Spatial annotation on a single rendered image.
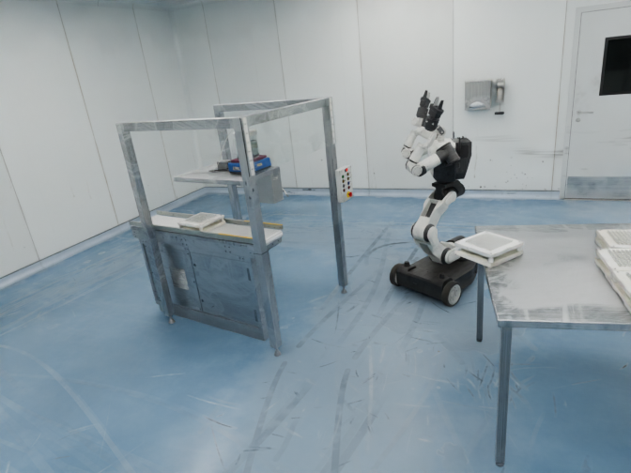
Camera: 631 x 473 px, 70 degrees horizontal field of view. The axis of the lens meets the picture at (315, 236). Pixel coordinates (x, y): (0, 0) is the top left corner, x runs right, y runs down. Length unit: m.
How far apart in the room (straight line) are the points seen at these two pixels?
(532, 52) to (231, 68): 4.10
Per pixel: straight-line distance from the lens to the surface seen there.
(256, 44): 7.08
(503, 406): 2.30
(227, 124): 2.74
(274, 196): 3.02
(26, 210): 5.99
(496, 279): 2.33
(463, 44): 6.13
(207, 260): 3.43
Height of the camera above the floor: 1.86
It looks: 21 degrees down
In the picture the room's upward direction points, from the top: 7 degrees counter-clockwise
